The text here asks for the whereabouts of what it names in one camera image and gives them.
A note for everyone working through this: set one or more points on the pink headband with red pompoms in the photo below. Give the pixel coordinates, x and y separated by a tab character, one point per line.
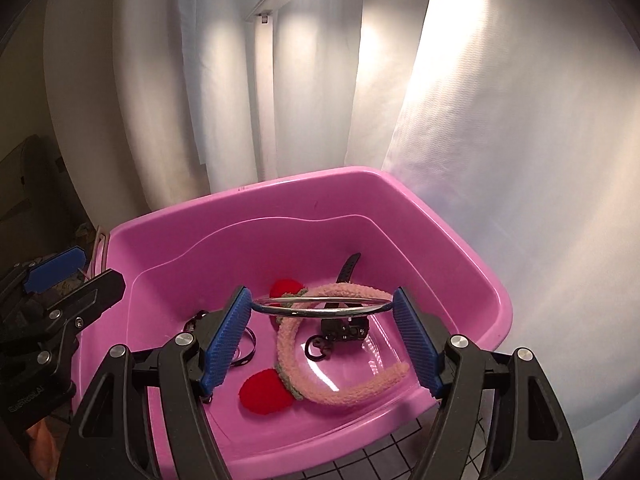
320	396

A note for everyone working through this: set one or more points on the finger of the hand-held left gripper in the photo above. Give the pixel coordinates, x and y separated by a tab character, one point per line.
95	292
50	266

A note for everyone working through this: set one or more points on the large silver bangle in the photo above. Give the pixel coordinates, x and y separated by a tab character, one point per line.
320	314

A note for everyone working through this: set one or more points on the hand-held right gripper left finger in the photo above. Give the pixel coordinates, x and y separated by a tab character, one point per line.
225	340

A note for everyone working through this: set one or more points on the white curtain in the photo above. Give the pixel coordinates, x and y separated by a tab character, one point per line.
500	160

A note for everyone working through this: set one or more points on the white checked tablecloth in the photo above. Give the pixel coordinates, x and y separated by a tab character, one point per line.
390	455

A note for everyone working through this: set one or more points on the black wristwatch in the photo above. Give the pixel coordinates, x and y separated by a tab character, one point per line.
345	331

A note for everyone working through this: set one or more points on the pink plastic bin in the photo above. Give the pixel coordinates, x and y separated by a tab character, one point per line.
350	200

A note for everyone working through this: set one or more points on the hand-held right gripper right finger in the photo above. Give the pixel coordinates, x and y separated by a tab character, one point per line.
417	340

